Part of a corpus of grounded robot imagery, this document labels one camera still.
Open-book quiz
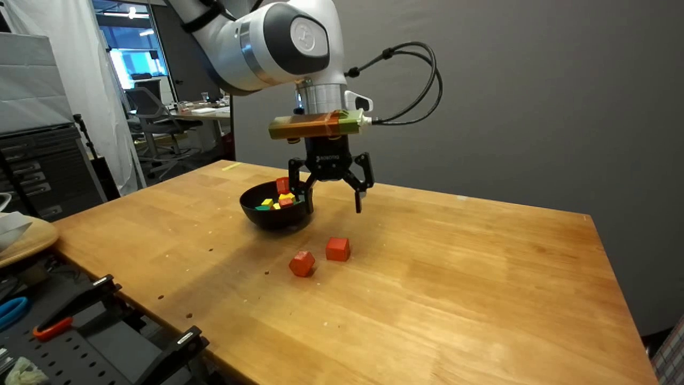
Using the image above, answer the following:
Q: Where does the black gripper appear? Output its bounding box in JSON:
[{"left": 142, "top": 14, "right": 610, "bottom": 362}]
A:
[{"left": 287, "top": 132, "right": 376, "bottom": 215}]

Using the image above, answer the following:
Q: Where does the black round bowl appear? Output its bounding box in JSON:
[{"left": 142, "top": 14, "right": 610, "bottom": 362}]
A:
[{"left": 237, "top": 178, "right": 316, "bottom": 235}]

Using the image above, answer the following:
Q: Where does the orange wooden cube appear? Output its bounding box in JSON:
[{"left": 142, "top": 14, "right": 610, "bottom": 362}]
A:
[
  {"left": 287, "top": 247, "right": 316, "bottom": 281},
  {"left": 325, "top": 235, "right": 352, "bottom": 262}
]

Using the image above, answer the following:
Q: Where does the tan background desk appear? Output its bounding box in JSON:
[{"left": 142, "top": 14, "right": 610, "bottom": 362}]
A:
[{"left": 169, "top": 99, "right": 235, "bottom": 162}]

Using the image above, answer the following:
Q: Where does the dark office chair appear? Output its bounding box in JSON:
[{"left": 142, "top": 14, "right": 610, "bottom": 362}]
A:
[{"left": 124, "top": 84, "right": 217, "bottom": 183}]

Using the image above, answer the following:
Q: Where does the grey fabric backdrop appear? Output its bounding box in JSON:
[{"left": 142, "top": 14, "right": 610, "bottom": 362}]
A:
[{"left": 233, "top": 0, "right": 684, "bottom": 338}]

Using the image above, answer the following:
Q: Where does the bright blue monitor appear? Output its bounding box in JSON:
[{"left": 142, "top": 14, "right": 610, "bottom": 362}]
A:
[{"left": 106, "top": 19, "right": 174, "bottom": 91}]

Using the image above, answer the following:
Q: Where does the black stand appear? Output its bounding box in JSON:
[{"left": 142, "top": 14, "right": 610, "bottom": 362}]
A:
[{"left": 71, "top": 111, "right": 122, "bottom": 203}]

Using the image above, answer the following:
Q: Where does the white fabric curtain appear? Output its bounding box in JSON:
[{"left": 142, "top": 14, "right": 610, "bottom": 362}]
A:
[{"left": 2, "top": 0, "right": 148, "bottom": 197}]

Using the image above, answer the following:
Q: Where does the black equipment case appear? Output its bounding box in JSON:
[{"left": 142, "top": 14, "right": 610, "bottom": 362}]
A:
[{"left": 0, "top": 121, "right": 110, "bottom": 223}]

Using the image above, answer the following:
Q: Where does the black perforated side table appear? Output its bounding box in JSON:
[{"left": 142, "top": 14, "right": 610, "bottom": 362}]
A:
[{"left": 0, "top": 252, "right": 217, "bottom": 385}]

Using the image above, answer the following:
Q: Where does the round wooden board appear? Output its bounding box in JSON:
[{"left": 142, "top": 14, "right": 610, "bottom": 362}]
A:
[{"left": 0, "top": 214, "right": 62, "bottom": 271}]

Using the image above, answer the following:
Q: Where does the grey storage box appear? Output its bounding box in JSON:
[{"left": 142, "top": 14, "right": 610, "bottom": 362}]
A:
[{"left": 0, "top": 30, "right": 78, "bottom": 136}]

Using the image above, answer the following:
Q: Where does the white crumpled plastic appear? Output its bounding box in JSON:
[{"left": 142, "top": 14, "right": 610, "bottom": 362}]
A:
[{"left": 0, "top": 208, "right": 37, "bottom": 247}]

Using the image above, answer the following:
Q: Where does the small white plastic part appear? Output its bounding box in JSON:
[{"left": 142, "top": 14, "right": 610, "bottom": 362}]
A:
[{"left": 2, "top": 354, "right": 45, "bottom": 385}]

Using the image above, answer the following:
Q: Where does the grey striped fabric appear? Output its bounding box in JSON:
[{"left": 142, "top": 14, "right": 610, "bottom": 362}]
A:
[{"left": 643, "top": 312, "right": 684, "bottom": 385}]

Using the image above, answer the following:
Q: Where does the tan wrist camera bar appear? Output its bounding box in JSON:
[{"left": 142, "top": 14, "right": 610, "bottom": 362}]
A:
[{"left": 267, "top": 108, "right": 374, "bottom": 144}]

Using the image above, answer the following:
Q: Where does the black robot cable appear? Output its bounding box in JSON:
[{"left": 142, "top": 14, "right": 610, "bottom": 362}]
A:
[{"left": 344, "top": 40, "right": 444, "bottom": 128}]

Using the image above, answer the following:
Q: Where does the blue handled tool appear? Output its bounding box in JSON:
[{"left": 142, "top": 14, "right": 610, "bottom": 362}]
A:
[{"left": 0, "top": 295, "right": 31, "bottom": 331}]

